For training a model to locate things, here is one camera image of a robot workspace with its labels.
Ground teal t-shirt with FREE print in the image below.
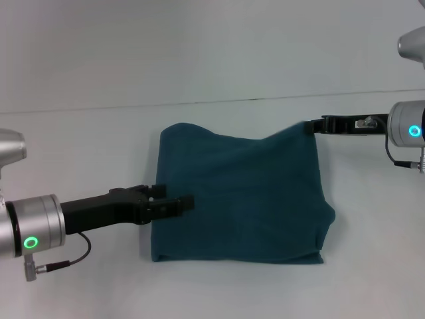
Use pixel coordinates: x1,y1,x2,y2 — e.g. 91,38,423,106
149,120,337,265

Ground arm cable with plug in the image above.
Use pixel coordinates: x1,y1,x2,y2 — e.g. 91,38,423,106
384,134,425,174
23,231,93,282

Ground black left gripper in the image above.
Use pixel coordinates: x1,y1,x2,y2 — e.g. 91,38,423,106
60,183,196,237

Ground right arm cable with plug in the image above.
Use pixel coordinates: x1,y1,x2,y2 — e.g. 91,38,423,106
384,134,425,174

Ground silver gripper connector stub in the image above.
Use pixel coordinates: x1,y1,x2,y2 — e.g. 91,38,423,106
355,115,378,129

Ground left arm cable with plug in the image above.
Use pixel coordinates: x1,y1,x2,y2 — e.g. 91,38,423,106
23,231,93,282

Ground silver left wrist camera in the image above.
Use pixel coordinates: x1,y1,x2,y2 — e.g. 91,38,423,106
0,128,28,209

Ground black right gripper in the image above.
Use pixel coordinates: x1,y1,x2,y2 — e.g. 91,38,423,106
305,114,390,136

